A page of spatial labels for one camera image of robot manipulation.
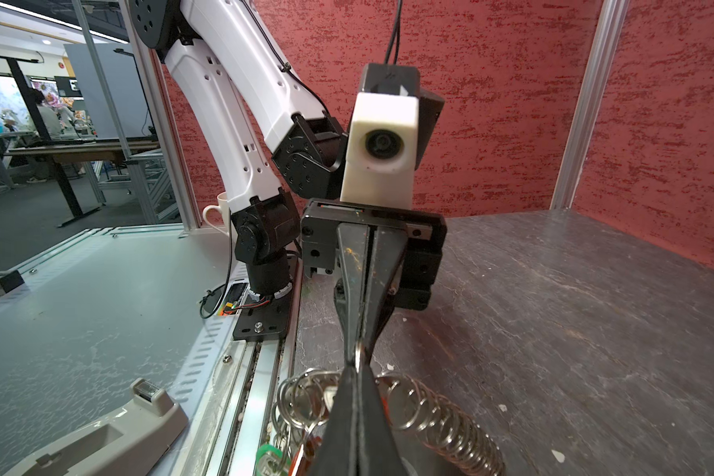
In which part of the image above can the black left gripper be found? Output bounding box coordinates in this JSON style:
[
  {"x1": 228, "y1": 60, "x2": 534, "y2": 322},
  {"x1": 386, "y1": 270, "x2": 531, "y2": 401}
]
[{"x1": 301, "y1": 200, "x2": 447, "y2": 360}]

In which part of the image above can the aluminium corner post left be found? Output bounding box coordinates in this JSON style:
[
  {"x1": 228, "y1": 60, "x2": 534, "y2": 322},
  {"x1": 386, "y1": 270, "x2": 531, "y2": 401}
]
[{"x1": 119, "y1": 0, "x2": 200, "y2": 231}]

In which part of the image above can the grey plastic device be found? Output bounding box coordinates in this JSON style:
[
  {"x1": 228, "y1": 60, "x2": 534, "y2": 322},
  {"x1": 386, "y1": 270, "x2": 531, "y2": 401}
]
[{"x1": 7, "y1": 378, "x2": 188, "y2": 475}]

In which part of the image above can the green key tag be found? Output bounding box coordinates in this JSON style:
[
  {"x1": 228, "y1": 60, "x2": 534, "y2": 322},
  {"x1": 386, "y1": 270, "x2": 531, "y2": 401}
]
[{"x1": 254, "y1": 444, "x2": 291, "y2": 476}]

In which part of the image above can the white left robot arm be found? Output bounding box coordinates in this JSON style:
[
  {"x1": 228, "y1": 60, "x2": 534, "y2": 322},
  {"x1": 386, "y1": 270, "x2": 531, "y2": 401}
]
[{"x1": 127, "y1": 1, "x2": 447, "y2": 361}]

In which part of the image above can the aluminium corner post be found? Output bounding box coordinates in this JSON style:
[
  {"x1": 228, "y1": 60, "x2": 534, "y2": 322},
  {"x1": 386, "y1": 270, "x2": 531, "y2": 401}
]
[
  {"x1": 119, "y1": 0, "x2": 200, "y2": 231},
  {"x1": 549, "y1": 0, "x2": 629, "y2": 209}
]

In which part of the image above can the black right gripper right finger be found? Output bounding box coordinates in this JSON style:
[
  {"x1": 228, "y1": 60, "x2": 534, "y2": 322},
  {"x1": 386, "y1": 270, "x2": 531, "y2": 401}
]
[{"x1": 356, "y1": 365, "x2": 408, "y2": 476}]

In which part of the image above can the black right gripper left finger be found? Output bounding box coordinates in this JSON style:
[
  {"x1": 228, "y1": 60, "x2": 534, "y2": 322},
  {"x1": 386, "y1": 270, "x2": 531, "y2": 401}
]
[{"x1": 309, "y1": 367, "x2": 357, "y2": 476}]

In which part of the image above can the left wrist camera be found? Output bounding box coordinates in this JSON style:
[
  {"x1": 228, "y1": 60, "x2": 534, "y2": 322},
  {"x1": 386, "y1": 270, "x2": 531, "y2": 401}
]
[{"x1": 339, "y1": 63, "x2": 445, "y2": 209}]

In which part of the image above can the aluminium corner post right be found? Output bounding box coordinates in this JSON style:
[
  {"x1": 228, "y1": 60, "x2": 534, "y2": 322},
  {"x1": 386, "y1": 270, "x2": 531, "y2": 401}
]
[{"x1": 549, "y1": 0, "x2": 629, "y2": 209}]

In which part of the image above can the aluminium mounting rail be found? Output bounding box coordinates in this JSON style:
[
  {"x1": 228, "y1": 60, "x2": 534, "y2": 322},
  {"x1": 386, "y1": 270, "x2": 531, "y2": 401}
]
[{"x1": 151, "y1": 260, "x2": 301, "y2": 475}]

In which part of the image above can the white paper cup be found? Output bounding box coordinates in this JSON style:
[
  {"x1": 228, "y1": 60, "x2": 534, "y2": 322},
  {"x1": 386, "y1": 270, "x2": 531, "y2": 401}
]
[{"x1": 202, "y1": 192, "x2": 233, "y2": 237}]

